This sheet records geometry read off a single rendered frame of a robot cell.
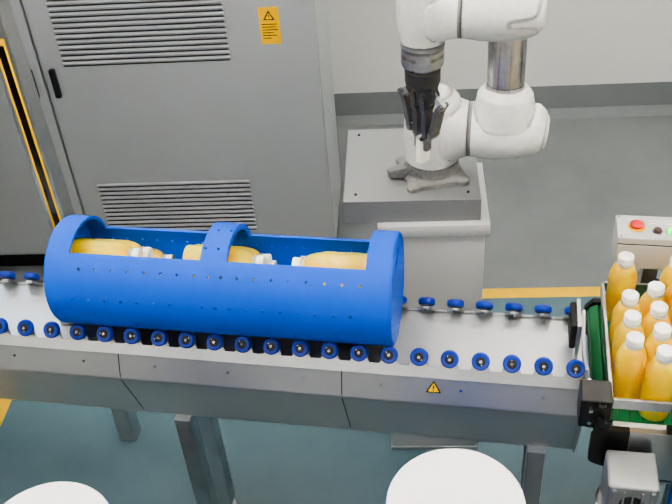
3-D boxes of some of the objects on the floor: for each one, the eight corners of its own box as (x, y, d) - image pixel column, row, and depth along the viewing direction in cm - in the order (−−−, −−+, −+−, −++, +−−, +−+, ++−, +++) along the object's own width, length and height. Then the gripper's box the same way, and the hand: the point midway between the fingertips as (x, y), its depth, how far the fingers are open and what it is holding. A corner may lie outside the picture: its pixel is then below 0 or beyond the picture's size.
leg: (211, 533, 303) (177, 405, 264) (227, 535, 302) (196, 407, 263) (206, 548, 299) (171, 421, 259) (223, 550, 298) (190, 422, 258)
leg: (222, 497, 314) (191, 370, 274) (238, 499, 313) (210, 371, 273) (217, 512, 309) (185, 384, 270) (234, 514, 308) (204, 386, 269)
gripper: (387, 62, 191) (390, 158, 206) (433, 82, 184) (433, 180, 199) (412, 49, 195) (413, 144, 210) (458, 68, 187) (456, 165, 202)
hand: (422, 148), depth 202 cm, fingers closed
